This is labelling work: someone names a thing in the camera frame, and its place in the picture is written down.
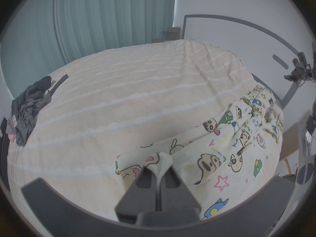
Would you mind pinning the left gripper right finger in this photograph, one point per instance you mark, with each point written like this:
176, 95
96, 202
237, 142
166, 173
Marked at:
180, 199

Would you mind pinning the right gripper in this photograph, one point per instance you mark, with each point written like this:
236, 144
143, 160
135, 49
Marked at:
297, 74

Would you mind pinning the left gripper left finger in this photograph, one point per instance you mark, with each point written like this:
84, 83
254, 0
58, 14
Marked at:
134, 201

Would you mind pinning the white printed pyjama top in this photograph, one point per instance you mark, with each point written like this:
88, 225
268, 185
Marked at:
222, 157

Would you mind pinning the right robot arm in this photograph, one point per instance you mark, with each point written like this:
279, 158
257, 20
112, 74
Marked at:
309, 70

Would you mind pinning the light wooden small table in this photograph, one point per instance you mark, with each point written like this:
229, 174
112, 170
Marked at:
288, 152

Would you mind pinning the bed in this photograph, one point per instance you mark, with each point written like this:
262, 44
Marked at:
123, 95

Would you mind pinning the grey bedside table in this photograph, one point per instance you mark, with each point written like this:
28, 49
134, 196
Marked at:
172, 33

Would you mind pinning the dark grey garment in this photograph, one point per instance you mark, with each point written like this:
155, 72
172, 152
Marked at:
24, 127

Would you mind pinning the pink garment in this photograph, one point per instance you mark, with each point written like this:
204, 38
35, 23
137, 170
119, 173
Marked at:
14, 122

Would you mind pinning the black garment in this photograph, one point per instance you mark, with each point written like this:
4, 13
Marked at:
29, 92

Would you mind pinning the blue-green curtain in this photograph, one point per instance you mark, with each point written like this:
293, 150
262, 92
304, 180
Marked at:
32, 46
118, 16

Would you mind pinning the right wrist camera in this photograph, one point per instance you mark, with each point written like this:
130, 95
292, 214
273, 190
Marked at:
298, 59

